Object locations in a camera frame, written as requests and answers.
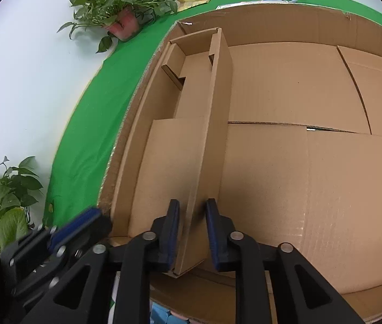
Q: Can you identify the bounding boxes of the cardboard divider insert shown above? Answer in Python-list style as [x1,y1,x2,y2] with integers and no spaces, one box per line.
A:
[111,28,233,277]

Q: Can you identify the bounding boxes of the pastel rubik cube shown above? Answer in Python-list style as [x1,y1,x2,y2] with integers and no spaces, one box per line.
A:
[150,302,191,324]

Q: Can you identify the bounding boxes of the green table cloth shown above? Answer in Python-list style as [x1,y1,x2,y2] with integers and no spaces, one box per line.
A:
[42,0,255,226]

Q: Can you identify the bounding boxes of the leafy plant near edge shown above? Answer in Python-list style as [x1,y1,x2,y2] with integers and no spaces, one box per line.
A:
[0,156,42,251]

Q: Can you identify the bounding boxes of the large cardboard box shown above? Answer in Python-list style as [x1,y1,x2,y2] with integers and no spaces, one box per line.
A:
[99,4,382,323]

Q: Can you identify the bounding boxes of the potted plant red pot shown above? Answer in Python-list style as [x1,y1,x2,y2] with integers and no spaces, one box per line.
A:
[59,0,179,53]

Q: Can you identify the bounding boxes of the yellow cloth piece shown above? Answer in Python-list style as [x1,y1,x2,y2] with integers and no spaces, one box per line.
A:
[176,0,211,12]

